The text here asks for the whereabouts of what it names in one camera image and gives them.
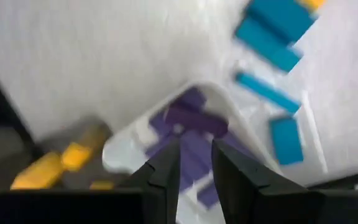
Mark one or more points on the white plastic bin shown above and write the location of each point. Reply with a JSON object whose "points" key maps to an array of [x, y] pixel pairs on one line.
{"points": [[123, 152]]}

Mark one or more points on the small yellow wooden block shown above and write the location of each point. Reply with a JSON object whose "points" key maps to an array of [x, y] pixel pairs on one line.
{"points": [[102, 185], [312, 3], [76, 155]]}

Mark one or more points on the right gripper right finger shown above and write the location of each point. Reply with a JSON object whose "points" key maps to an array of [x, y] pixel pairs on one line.
{"points": [[247, 193]]}

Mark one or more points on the purple wooden block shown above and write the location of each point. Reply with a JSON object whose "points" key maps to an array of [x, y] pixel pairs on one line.
{"points": [[159, 124], [194, 158], [208, 195], [191, 96], [197, 119]]}

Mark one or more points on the grey plastic bin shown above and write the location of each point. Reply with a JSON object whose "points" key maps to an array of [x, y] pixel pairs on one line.
{"points": [[82, 137]]}

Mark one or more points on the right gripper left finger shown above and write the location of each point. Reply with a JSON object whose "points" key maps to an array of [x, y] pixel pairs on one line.
{"points": [[160, 186]]}

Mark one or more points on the blue wooden block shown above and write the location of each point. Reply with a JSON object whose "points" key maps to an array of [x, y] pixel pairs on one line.
{"points": [[267, 46], [267, 91], [286, 140], [278, 15]]}

